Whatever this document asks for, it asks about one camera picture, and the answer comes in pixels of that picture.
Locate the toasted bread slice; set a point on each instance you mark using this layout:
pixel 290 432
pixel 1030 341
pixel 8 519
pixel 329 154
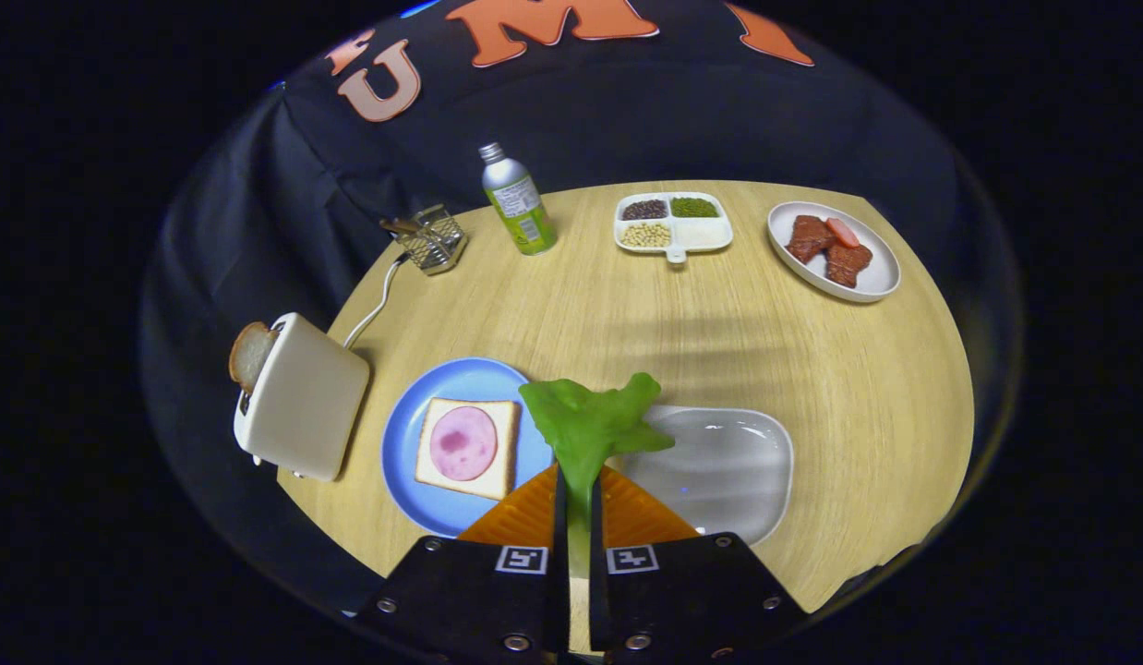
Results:
pixel 248 356

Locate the white bread slice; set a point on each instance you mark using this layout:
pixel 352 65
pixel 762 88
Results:
pixel 431 476

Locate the white rounded plate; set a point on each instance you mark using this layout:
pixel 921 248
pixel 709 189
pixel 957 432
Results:
pixel 719 471

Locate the pile of green beans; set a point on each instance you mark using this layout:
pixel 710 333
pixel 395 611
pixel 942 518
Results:
pixel 694 208

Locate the green lettuce leaf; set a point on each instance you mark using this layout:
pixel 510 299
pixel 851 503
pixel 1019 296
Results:
pixel 585 425

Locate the cream toaster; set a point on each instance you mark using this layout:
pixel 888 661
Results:
pixel 304 406

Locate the white divided tray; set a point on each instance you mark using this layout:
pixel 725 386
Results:
pixel 701 235

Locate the pink ham slice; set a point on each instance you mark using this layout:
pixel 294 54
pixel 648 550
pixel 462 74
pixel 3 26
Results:
pixel 463 443

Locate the pink sausage slice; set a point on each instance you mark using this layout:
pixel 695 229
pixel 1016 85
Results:
pixel 842 232

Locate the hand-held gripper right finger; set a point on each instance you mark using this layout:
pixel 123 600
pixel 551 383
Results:
pixel 596 591

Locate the white oval plate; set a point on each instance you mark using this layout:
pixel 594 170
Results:
pixel 878 277

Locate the black backdrop cloth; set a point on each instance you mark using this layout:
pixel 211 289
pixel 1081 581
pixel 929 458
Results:
pixel 258 231

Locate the blue plate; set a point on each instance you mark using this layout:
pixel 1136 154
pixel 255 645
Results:
pixel 407 416

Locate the pile of dark beans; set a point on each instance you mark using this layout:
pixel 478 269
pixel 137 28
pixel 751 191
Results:
pixel 644 210

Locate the brown meat piece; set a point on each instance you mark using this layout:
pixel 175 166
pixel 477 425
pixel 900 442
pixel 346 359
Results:
pixel 807 238
pixel 848 265

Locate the silver bottle with green label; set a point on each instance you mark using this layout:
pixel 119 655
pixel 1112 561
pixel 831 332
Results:
pixel 521 212

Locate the pile of yellow beans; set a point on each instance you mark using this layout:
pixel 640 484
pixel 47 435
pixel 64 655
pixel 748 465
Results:
pixel 645 235

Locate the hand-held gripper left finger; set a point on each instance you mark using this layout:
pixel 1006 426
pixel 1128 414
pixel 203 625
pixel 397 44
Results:
pixel 560 554

